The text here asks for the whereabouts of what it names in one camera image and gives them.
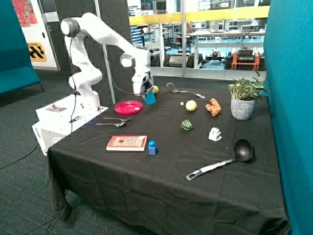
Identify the metal fork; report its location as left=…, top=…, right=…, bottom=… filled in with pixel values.
left=103, top=117, right=131, bottom=122

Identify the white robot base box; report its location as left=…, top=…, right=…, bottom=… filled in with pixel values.
left=32, top=94, right=108, bottom=156

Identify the orange teddy bear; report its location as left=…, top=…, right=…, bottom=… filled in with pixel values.
left=205, top=98, right=222, bottom=117

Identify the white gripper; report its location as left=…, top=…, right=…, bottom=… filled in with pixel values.
left=132, top=72, right=154, bottom=98

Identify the white power adapter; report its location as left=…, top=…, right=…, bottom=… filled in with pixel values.
left=208, top=127, right=222, bottom=141

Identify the yellow lemon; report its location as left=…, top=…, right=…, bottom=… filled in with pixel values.
left=185, top=100, right=197, bottom=112

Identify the blue plastic cup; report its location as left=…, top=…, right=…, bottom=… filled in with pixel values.
left=144, top=92, right=156, bottom=105

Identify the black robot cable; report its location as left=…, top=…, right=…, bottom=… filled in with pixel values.
left=69, top=30, right=142, bottom=134

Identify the black ladle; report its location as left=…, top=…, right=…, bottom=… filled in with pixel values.
left=186, top=139, right=254, bottom=181

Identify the green bell pepper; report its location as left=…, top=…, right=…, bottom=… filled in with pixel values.
left=180, top=119, right=193, bottom=131

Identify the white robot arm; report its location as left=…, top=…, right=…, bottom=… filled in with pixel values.
left=61, top=13, right=156, bottom=110

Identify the black tablecloth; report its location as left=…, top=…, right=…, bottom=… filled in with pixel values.
left=45, top=88, right=291, bottom=235

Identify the yellow tennis ball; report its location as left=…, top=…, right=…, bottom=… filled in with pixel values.
left=153, top=86, right=159, bottom=94

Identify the black pen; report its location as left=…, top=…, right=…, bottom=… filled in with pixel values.
left=69, top=116, right=82, bottom=123

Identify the teal sofa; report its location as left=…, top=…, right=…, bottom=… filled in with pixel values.
left=0, top=0, right=41, bottom=94

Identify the black slotted spatula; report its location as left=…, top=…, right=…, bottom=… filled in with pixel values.
left=166, top=82, right=205, bottom=98

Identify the pink plastic plate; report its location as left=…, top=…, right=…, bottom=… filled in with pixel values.
left=114, top=100, right=142, bottom=115

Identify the teal partition wall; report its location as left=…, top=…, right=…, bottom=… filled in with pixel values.
left=264, top=0, right=313, bottom=235

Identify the potted green plant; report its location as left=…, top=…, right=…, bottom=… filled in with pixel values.
left=228, top=71, right=270, bottom=120

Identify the red book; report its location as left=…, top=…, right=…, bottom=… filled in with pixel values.
left=106, top=136, right=148, bottom=151

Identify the metal spoon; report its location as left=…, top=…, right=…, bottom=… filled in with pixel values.
left=96, top=122, right=125, bottom=127

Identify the blue toy block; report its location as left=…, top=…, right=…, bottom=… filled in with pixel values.
left=148, top=141, right=157, bottom=155

